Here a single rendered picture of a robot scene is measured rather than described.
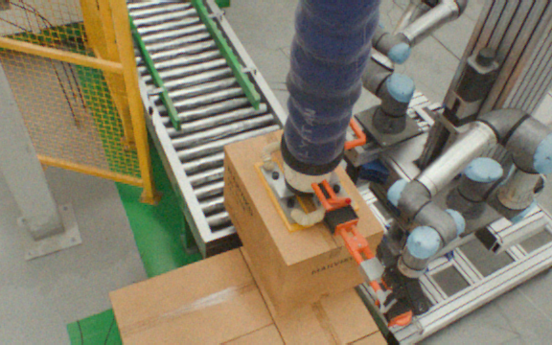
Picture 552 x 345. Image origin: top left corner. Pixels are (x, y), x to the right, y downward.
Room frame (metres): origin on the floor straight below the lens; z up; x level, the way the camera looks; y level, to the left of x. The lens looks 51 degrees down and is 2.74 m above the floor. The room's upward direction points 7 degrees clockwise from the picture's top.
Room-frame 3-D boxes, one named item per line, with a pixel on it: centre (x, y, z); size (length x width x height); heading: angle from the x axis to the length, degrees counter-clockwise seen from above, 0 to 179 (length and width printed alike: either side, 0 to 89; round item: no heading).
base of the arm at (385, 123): (1.77, -0.47, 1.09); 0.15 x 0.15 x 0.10
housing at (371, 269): (0.91, -0.35, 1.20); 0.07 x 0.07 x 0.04; 29
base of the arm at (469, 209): (1.36, -0.75, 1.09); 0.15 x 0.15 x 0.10
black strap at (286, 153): (1.32, -0.12, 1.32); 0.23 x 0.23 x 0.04
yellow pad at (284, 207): (1.27, -0.04, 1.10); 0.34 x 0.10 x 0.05; 29
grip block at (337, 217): (1.10, -0.24, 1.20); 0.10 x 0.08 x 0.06; 119
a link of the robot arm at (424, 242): (0.82, -0.41, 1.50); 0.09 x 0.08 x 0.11; 135
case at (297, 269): (1.33, -0.11, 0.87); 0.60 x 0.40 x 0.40; 30
